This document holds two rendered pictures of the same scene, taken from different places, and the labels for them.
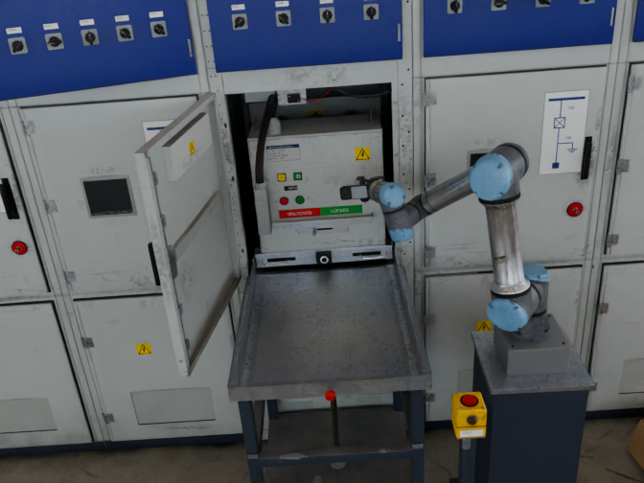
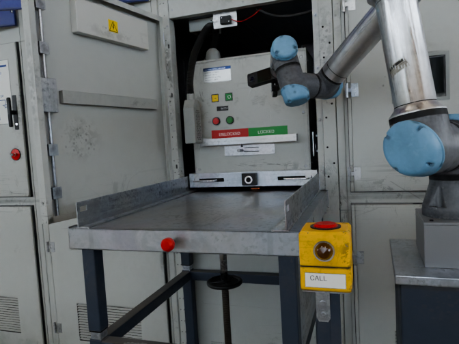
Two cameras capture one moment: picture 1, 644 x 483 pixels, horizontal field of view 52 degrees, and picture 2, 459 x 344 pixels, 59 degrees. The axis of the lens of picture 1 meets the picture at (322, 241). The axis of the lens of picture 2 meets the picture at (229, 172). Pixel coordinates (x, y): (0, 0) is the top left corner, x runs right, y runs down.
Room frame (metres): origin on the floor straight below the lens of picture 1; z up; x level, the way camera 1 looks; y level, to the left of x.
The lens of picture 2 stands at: (0.73, -0.42, 1.05)
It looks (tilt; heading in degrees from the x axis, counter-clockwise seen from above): 4 degrees down; 17
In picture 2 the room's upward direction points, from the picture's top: 3 degrees counter-clockwise
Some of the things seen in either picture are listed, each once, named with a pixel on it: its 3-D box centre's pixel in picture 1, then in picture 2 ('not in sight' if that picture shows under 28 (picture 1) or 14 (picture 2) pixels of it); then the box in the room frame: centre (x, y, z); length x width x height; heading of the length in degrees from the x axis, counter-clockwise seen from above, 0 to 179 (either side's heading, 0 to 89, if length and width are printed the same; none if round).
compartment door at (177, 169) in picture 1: (194, 227); (109, 104); (2.01, 0.42, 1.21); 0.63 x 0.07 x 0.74; 169
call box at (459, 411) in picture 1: (469, 415); (326, 255); (1.41, -0.37, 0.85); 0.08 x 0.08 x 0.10; 89
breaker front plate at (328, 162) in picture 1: (319, 196); (247, 116); (2.33, 0.00, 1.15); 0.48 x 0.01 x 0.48; 89
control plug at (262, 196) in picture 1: (263, 209); (192, 121); (2.27, 0.21, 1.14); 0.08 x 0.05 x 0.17; 179
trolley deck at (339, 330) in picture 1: (327, 325); (220, 214); (1.95, 0.00, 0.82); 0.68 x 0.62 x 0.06; 179
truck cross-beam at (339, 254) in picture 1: (324, 253); (251, 178); (2.35, 0.00, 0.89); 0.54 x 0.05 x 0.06; 89
